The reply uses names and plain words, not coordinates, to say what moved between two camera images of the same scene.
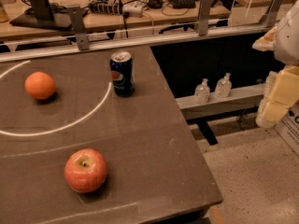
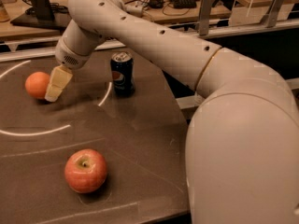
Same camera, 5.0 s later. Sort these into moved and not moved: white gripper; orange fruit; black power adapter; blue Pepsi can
Moved: white gripper
Not moved: orange fruit; black power adapter; blue Pepsi can
